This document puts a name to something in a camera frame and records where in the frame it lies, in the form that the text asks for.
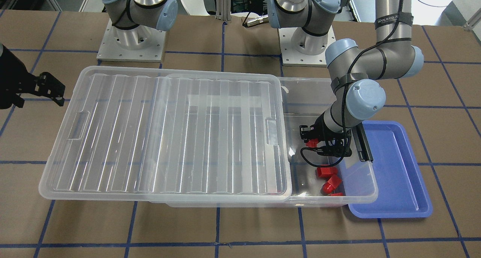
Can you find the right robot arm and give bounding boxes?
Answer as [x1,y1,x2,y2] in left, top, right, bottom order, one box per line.
[0,0,178,109]

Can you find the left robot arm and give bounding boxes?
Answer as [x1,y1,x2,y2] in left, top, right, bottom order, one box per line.
[267,0,424,148]

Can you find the clear plastic storage box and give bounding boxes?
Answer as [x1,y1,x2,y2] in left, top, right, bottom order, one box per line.
[168,77,380,207]

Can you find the aluminium frame post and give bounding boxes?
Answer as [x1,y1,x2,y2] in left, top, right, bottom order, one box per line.
[215,0,231,23]

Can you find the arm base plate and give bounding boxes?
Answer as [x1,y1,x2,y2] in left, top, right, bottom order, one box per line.
[97,20,167,63]
[278,26,336,67]

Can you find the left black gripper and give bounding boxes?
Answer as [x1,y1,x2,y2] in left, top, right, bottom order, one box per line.
[299,113,351,146]

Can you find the blue plastic tray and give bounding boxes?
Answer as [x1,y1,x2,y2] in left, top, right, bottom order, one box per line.
[349,121,433,219]

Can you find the white chair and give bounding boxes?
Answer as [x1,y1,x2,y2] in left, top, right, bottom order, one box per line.
[180,0,210,16]

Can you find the clear plastic box lid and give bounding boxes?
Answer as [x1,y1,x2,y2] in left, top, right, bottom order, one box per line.
[38,66,292,203]

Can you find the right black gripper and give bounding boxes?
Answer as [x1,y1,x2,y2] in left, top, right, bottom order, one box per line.
[0,44,65,109]

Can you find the black box latch handle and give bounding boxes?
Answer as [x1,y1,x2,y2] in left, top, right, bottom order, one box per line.
[354,123,374,162]

